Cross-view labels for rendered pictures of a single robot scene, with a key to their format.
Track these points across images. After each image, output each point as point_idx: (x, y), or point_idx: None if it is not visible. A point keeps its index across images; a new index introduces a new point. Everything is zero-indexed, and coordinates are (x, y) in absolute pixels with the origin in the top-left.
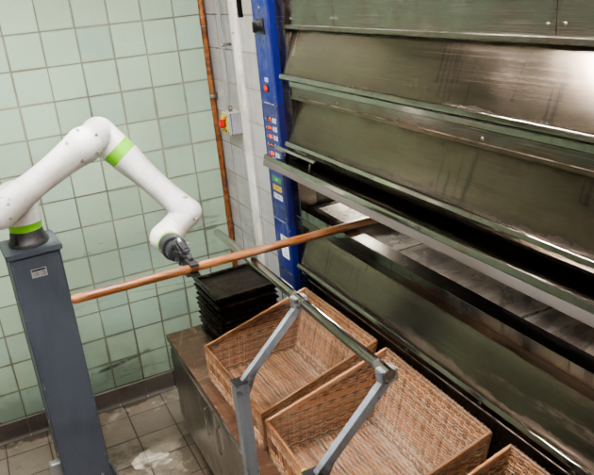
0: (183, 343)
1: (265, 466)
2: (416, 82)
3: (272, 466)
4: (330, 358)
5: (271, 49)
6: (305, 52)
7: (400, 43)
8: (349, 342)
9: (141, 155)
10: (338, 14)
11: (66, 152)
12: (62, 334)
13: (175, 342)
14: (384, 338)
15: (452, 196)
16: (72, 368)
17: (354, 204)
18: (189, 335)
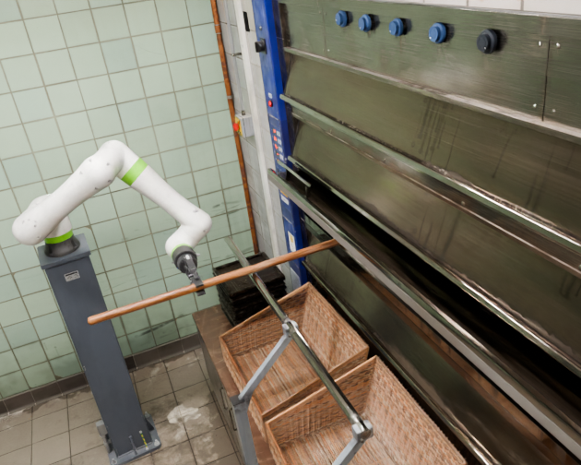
0: (205, 323)
1: (266, 460)
2: (400, 133)
3: (272, 461)
4: (329, 351)
5: (272, 69)
6: (302, 77)
7: (386, 89)
8: (330, 389)
9: (154, 174)
10: (329, 47)
11: (81, 181)
12: (97, 325)
13: (199, 322)
14: None
15: (433, 249)
16: (108, 351)
17: (343, 240)
18: (211, 315)
